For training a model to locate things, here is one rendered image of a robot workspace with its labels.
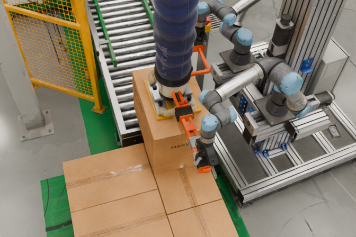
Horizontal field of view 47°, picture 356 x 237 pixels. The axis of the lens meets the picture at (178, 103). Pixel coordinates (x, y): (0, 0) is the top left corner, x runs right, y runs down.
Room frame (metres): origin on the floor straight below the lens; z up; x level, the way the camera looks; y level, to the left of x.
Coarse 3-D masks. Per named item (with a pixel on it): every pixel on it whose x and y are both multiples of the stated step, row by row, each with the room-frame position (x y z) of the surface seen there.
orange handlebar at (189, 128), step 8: (200, 48) 2.05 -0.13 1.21; (200, 56) 1.98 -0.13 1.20; (192, 72) 1.81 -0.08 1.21; (200, 72) 1.82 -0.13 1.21; (208, 72) 1.84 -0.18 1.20; (176, 104) 1.55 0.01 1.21; (184, 104) 1.55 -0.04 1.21; (184, 120) 1.43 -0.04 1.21; (184, 128) 1.38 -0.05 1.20; (192, 128) 1.37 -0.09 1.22; (208, 168) 1.12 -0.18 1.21
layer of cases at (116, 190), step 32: (96, 160) 1.53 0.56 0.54; (128, 160) 1.55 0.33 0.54; (96, 192) 1.29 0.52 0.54; (128, 192) 1.30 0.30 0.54; (160, 192) 1.31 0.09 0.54; (192, 192) 1.32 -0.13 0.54; (96, 224) 1.06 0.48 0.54; (128, 224) 1.07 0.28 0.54; (160, 224) 1.08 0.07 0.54; (192, 224) 1.09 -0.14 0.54; (224, 224) 1.11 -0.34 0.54
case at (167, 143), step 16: (192, 80) 1.88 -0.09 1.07; (144, 96) 1.71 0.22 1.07; (144, 112) 1.60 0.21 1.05; (208, 112) 1.61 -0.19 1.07; (144, 128) 1.61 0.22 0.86; (160, 128) 1.46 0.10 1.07; (176, 128) 1.47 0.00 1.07; (160, 144) 1.38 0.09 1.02; (176, 144) 1.42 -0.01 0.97; (160, 160) 1.38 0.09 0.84; (176, 160) 1.42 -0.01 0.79; (192, 160) 1.46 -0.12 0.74
